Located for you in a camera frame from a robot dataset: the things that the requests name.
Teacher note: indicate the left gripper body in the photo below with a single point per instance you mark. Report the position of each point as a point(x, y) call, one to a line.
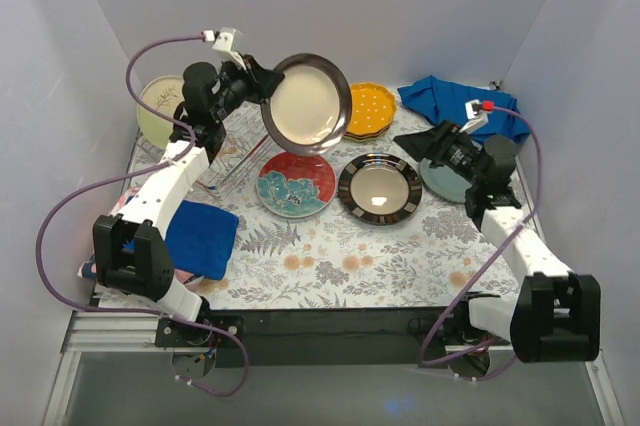
point(254, 78)

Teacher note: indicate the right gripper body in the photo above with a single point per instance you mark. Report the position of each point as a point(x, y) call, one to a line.
point(441, 137)

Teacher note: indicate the grey-blue plate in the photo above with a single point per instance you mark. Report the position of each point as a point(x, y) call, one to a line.
point(443, 182)

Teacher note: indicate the brown rim beige plate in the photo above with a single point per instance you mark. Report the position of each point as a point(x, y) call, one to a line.
point(311, 107)

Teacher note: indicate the black checkered rim plate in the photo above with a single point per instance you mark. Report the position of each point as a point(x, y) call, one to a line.
point(379, 189)

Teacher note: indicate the yellow polka dot plate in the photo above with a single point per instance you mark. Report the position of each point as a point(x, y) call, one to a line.
point(373, 107)

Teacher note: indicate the cream plate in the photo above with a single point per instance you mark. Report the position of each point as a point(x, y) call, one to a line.
point(163, 94)

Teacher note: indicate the green polka dot plate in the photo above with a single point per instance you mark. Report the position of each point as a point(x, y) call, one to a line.
point(365, 140)

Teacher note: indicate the red blue floral plate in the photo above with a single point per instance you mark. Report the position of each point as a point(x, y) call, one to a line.
point(296, 187)

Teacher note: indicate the pink polka dot plate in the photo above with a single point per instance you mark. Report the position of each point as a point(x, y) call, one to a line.
point(367, 136)

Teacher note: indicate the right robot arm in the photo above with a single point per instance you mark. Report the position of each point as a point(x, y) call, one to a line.
point(556, 316)

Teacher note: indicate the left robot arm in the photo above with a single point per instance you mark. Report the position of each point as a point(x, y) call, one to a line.
point(130, 251)

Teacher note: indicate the blue cloth at back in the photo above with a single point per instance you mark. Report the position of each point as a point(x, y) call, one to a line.
point(438, 100)

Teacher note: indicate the floral tablecloth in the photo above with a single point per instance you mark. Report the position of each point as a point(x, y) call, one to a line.
point(334, 260)

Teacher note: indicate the blue folded towel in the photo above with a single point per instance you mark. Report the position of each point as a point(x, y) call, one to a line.
point(201, 238)

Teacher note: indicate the pink patterned cloth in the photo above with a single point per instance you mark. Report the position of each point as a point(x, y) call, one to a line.
point(88, 270)

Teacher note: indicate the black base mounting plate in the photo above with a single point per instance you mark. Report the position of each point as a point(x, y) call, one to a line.
point(316, 337)

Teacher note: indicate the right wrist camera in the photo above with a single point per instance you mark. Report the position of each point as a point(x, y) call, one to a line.
point(477, 112)

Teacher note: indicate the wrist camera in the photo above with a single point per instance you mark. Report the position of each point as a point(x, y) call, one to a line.
point(223, 43)
point(477, 112)

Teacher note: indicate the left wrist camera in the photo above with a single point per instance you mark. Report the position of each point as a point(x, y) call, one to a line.
point(223, 43)

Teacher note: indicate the wire dish rack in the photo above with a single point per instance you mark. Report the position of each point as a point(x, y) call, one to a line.
point(244, 130)

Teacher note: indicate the aluminium frame rail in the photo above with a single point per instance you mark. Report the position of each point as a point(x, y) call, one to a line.
point(111, 373)

